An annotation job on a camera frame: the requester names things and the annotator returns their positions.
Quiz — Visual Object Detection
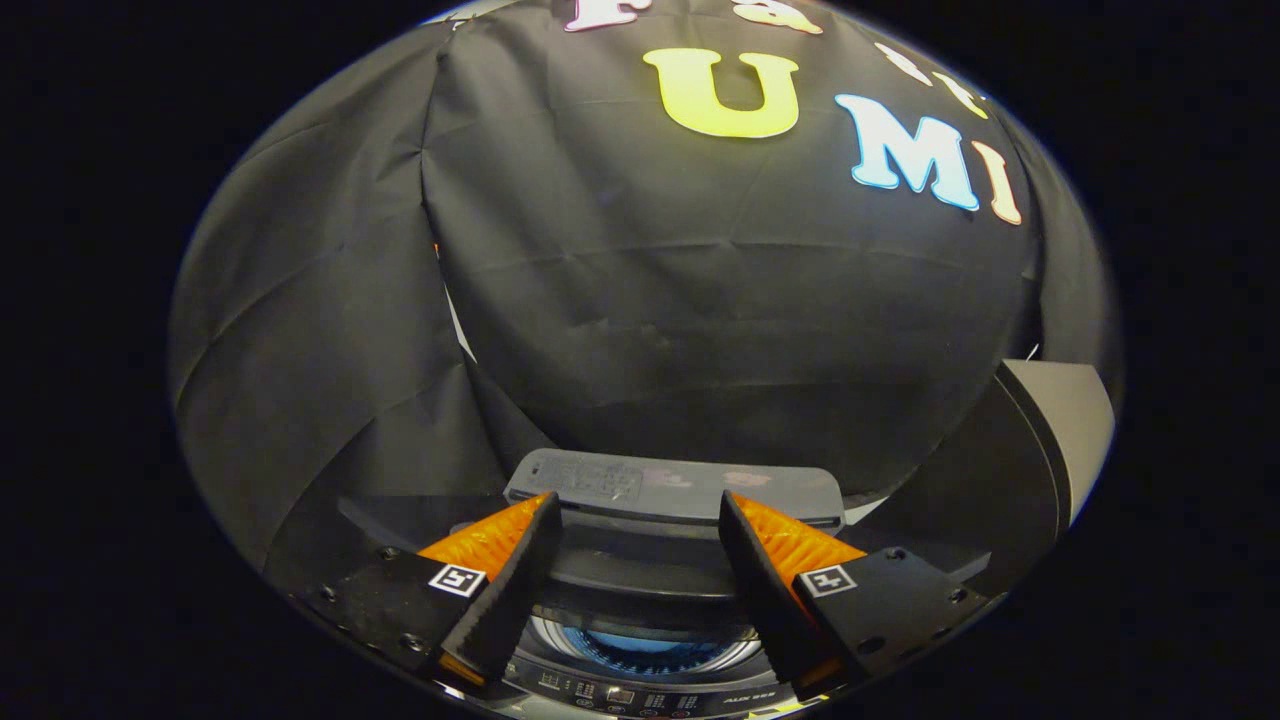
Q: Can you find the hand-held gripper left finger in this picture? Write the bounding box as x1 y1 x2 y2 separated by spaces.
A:
300 491 563 691

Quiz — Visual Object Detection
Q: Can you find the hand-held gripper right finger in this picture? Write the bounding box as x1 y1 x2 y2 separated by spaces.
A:
718 490 991 698

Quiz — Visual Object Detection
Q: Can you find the light blue polo shirt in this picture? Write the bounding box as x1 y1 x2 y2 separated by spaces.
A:
560 625 741 673

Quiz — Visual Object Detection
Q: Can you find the dark grey washing machine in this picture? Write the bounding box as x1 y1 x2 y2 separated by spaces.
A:
440 515 801 720

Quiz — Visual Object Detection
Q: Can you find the black backdrop cloth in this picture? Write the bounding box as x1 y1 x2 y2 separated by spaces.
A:
168 0 1121 601

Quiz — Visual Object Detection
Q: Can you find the beige cabinet with dark top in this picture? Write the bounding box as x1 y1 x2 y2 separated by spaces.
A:
860 358 1116 601

